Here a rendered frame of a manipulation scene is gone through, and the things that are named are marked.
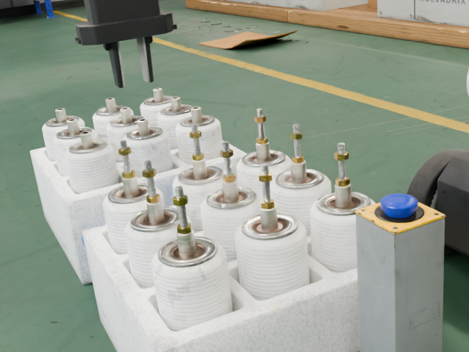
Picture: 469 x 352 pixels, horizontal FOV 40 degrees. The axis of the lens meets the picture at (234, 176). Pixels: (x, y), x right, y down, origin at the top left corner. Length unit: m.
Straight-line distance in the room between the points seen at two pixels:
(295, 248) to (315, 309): 0.08
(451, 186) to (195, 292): 0.55
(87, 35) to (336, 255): 0.43
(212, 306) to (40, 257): 0.72
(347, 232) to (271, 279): 0.12
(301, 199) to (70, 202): 0.47
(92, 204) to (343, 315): 0.57
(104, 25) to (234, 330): 0.40
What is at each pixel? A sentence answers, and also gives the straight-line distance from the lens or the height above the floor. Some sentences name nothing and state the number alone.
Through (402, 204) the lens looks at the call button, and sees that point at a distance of 0.71.
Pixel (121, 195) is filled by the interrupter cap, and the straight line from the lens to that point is 1.02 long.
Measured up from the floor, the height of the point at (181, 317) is 0.19.
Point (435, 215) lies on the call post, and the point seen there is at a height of 0.31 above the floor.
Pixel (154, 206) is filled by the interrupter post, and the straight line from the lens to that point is 0.89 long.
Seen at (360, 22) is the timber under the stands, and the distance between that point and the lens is 3.73.
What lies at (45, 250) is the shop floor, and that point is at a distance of 1.49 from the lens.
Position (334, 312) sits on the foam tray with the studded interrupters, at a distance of 0.87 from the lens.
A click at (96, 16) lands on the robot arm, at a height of 0.54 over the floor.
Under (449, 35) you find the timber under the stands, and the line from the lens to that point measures 3.23.
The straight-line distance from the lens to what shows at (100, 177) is 1.27.
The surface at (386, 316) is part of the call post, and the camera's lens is 0.76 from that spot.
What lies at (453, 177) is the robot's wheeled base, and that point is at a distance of 1.17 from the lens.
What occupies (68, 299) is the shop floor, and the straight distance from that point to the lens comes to 1.28.
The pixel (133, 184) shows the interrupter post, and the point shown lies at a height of 0.27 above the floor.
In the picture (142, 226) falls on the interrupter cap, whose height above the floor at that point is 0.25.
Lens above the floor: 0.63
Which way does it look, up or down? 21 degrees down
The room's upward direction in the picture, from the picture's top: 6 degrees counter-clockwise
